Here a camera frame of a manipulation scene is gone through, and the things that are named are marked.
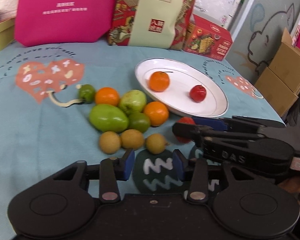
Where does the blue printed tablecloth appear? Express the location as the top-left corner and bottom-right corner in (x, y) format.
(0, 40), (280, 239)

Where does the red small fruit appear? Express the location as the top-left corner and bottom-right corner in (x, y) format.
(176, 117), (196, 144)
(189, 85), (207, 102)

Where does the round green fruit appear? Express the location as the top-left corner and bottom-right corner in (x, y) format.
(128, 112), (151, 133)

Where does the small dark green fruit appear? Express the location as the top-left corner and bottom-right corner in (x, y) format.
(78, 84), (96, 103)

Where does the cardboard box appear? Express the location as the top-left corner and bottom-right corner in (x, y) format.
(269, 28), (300, 94)
(254, 68), (299, 116)

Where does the orange tangerine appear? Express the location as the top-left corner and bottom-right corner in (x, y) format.
(143, 101), (169, 127)
(95, 87), (120, 106)

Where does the white oval plate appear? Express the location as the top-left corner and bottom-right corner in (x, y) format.
(135, 58), (229, 118)

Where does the pink tote bag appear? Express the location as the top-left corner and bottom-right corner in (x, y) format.
(14, 0), (116, 47)

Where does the light green guava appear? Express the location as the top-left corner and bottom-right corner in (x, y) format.
(118, 89), (147, 115)

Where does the upper cardboard box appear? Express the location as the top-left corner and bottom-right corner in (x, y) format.
(269, 28), (300, 94)

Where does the lower cardboard box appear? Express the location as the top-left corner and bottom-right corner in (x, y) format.
(254, 68), (299, 116)

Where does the large green mango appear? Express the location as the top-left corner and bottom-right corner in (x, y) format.
(89, 104), (129, 133)

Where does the right hand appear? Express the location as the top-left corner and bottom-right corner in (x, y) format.
(279, 177), (300, 205)

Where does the green box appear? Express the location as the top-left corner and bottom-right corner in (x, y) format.
(0, 18), (15, 51)

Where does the brown longan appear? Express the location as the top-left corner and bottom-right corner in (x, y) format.
(145, 133), (168, 154)
(98, 131), (121, 154)
(120, 129), (145, 150)

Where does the red cracker box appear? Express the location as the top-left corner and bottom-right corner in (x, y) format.
(183, 15), (232, 61)

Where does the orange with stem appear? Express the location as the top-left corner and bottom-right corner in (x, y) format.
(148, 72), (170, 92)

